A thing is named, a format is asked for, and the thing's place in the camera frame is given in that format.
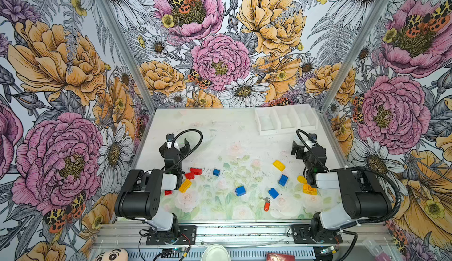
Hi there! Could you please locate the yellow lego brick top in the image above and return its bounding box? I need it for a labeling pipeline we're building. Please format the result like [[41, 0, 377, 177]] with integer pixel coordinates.
[[273, 160, 286, 172]]

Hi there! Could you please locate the red lego brick long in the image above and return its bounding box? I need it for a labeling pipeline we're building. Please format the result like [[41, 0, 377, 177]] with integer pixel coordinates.
[[190, 168, 202, 176]]

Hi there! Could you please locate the yellow curved lego brick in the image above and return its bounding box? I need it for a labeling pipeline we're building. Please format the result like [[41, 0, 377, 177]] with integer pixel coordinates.
[[297, 176, 307, 184]]

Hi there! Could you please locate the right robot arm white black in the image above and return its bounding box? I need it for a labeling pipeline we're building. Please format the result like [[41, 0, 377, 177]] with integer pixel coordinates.
[[291, 129, 402, 243]]

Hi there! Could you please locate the cartoon face toy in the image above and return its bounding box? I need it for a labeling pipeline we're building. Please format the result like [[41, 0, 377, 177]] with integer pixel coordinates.
[[94, 249, 128, 261]]

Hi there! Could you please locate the clear plastic container corner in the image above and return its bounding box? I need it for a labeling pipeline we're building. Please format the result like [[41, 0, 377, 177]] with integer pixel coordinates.
[[363, 239, 392, 261]]

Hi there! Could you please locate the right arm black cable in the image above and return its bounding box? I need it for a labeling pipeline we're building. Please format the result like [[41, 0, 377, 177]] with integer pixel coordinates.
[[295, 129, 402, 224]]

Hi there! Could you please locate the white round lid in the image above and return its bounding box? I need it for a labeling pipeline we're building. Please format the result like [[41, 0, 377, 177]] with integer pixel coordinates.
[[201, 245, 231, 261]]

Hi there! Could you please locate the blue lego brick center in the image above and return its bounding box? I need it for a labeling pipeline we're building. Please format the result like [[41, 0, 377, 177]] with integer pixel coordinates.
[[235, 186, 246, 197]]

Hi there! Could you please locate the white three-compartment bin tray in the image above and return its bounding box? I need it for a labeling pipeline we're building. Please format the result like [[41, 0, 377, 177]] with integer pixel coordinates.
[[254, 104, 319, 136]]

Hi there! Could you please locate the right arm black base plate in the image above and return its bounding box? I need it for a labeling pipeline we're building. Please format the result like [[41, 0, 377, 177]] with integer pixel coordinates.
[[287, 224, 343, 244]]

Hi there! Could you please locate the blue lego brick upper right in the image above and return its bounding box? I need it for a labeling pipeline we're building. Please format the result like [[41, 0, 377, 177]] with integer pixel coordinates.
[[278, 175, 288, 187]]

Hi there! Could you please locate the yellow orange lego brick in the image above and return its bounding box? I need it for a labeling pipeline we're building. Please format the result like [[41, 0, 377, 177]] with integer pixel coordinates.
[[303, 184, 317, 196]]

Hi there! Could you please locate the blue lego brick lower right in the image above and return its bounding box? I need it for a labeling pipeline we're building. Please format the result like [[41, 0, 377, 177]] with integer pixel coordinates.
[[268, 188, 279, 199]]

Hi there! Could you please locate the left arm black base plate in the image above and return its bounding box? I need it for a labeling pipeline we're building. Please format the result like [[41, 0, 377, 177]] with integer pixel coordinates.
[[145, 226, 197, 246]]

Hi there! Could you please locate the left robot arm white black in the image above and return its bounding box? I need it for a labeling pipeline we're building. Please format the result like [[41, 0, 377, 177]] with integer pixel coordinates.
[[114, 134, 191, 245]]

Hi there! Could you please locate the red box at bottom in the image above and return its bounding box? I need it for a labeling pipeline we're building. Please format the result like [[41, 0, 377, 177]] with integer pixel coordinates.
[[266, 253, 295, 261]]

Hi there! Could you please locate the yellow lego brick left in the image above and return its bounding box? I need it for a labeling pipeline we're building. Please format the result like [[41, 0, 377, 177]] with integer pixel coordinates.
[[179, 179, 192, 193]]

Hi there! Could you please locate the aluminium frame rail front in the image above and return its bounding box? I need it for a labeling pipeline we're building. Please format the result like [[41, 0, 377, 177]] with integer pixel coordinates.
[[92, 221, 393, 249]]

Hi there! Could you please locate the red lego brick small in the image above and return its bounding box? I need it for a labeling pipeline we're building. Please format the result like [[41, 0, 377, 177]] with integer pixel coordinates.
[[184, 173, 195, 180]]

